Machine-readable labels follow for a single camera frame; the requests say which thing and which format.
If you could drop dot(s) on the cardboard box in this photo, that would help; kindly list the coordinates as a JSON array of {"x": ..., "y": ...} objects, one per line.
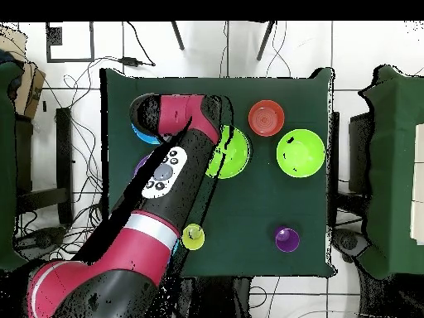
[{"x": 31, "y": 92}]

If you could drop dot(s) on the small orange plastic bowl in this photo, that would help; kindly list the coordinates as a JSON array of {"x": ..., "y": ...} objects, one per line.
[{"x": 266, "y": 118}]

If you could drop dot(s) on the purple plastic bowl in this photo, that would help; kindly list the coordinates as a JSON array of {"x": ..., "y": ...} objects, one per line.
[{"x": 140, "y": 165}]

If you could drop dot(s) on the black stand leg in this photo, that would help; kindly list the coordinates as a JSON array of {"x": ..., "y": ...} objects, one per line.
[
  {"x": 178, "y": 36},
  {"x": 265, "y": 41}
]

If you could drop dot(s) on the dark green tablecloth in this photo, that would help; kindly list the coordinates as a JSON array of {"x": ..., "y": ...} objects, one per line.
[
  {"x": 265, "y": 205},
  {"x": 6, "y": 165},
  {"x": 391, "y": 165}
]

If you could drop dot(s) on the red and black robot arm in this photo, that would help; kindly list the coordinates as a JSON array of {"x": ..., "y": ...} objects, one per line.
[{"x": 179, "y": 112}]

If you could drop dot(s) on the purple plastic cup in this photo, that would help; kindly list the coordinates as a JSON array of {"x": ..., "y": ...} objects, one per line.
[{"x": 286, "y": 240}]

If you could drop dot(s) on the black power adapter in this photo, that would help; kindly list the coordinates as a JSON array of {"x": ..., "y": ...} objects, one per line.
[{"x": 129, "y": 61}]

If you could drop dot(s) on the grey base with black knob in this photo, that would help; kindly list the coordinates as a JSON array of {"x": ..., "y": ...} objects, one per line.
[{"x": 43, "y": 237}]

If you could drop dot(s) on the black metal frame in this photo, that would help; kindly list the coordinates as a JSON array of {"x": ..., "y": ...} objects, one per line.
[
  {"x": 64, "y": 165},
  {"x": 359, "y": 149}
]

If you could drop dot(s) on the yellow plastic cup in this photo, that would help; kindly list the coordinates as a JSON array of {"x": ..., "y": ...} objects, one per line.
[{"x": 193, "y": 240}]

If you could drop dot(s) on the green plastic bowl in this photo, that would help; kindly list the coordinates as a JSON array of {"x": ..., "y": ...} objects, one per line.
[
  {"x": 233, "y": 155},
  {"x": 301, "y": 155}
]

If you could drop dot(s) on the grey wheeled base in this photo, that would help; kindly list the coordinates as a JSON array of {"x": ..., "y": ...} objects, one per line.
[{"x": 349, "y": 243}]

